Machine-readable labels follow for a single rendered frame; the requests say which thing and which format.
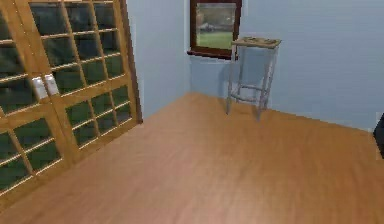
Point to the grey stool with tan seat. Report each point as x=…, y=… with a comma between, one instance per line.
x=256, y=42

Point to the dark red framed window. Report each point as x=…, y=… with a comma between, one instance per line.
x=213, y=30

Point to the black furniture piece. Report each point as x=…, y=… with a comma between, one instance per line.
x=380, y=135

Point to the wooden glazed double door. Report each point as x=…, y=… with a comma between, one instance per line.
x=66, y=100

